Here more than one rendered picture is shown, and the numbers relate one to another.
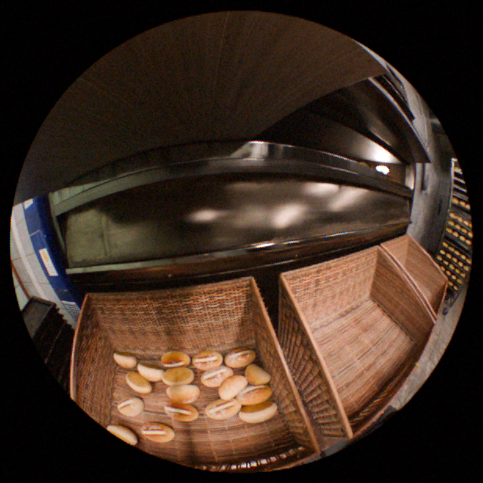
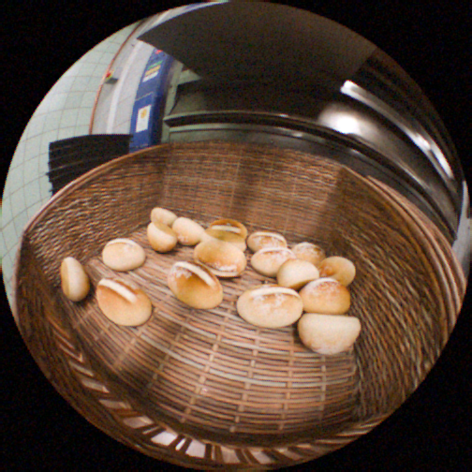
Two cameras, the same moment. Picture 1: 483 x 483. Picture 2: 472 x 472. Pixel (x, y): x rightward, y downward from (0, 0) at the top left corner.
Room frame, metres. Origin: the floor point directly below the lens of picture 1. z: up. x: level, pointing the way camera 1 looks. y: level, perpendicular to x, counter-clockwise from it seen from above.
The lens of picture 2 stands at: (-0.12, 0.08, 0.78)
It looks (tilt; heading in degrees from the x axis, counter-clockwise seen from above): 28 degrees down; 24
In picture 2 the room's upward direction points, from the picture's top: 8 degrees clockwise
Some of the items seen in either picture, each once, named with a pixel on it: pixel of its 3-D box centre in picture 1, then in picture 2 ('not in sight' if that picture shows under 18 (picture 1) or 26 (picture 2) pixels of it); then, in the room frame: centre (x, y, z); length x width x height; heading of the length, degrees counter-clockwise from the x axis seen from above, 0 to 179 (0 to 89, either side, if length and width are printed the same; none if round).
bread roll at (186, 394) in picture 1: (183, 394); (217, 261); (0.04, 0.18, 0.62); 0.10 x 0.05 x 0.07; 107
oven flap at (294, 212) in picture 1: (342, 207); (410, 159); (0.41, -0.33, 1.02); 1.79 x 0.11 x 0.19; 102
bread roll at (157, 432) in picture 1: (155, 432); (119, 297); (-0.11, 0.24, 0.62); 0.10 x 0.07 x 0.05; 111
